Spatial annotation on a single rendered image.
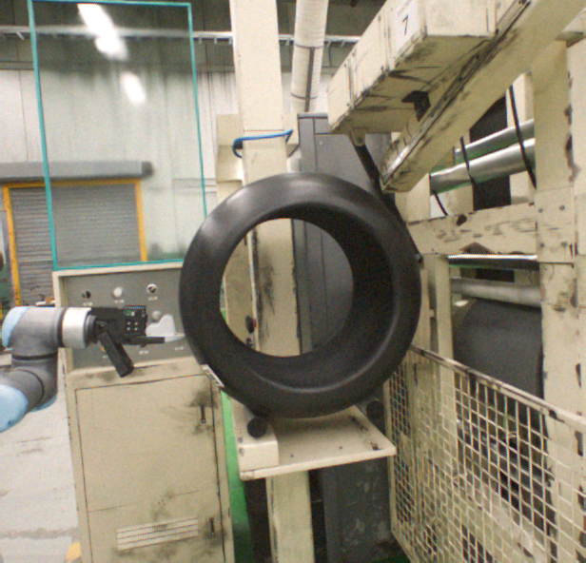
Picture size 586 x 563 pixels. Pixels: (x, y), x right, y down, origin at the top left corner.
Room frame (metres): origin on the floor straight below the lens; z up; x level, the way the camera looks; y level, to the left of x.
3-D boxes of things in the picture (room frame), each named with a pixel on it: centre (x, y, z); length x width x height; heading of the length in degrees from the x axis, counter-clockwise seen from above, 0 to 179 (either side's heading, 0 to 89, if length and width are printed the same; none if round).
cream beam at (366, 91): (1.05, -0.31, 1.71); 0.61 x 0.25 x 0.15; 11
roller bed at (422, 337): (1.41, -0.33, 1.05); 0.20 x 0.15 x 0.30; 11
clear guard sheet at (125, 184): (1.56, 0.58, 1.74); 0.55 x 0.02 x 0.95; 101
